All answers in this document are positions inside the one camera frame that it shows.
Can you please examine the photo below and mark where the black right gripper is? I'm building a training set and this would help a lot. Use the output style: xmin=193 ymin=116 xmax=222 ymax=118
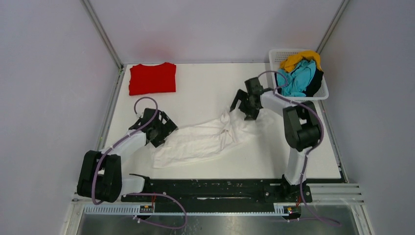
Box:
xmin=230 ymin=89 xmax=260 ymax=121

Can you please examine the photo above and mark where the white t shirt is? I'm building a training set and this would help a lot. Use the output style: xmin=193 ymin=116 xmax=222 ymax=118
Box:
xmin=150 ymin=109 xmax=277 ymax=169

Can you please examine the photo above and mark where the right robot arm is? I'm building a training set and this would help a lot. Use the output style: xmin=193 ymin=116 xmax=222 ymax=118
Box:
xmin=230 ymin=77 xmax=324 ymax=202

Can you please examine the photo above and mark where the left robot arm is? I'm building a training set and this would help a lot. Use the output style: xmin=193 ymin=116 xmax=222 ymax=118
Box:
xmin=76 ymin=108 xmax=178 ymax=203

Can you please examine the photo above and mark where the teal t shirt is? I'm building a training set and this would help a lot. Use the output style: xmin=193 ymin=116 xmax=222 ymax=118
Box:
xmin=276 ymin=60 xmax=316 ymax=97

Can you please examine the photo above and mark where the white plastic laundry basket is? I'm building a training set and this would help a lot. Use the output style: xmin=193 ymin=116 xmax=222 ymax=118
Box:
xmin=269 ymin=48 xmax=329 ymax=100

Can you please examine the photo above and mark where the red folded t shirt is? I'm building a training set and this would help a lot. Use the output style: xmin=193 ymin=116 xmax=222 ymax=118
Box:
xmin=129 ymin=62 xmax=177 ymax=96

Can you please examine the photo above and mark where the yellow t shirt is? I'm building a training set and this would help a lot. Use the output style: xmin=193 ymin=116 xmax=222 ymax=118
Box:
xmin=279 ymin=50 xmax=322 ymax=72

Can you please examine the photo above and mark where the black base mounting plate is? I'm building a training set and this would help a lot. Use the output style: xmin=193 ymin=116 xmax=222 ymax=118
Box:
xmin=121 ymin=179 xmax=313 ymax=211

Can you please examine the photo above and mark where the black t shirt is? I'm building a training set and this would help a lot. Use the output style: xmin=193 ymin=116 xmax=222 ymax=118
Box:
xmin=303 ymin=69 xmax=323 ymax=97

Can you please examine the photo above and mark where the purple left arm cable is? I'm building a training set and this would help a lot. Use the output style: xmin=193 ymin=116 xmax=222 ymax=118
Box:
xmin=92 ymin=96 xmax=188 ymax=230

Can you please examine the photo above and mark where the white slotted cable duct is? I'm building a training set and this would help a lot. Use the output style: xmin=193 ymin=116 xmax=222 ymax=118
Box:
xmin=83 ymin=203 xmax=301 ymax=216

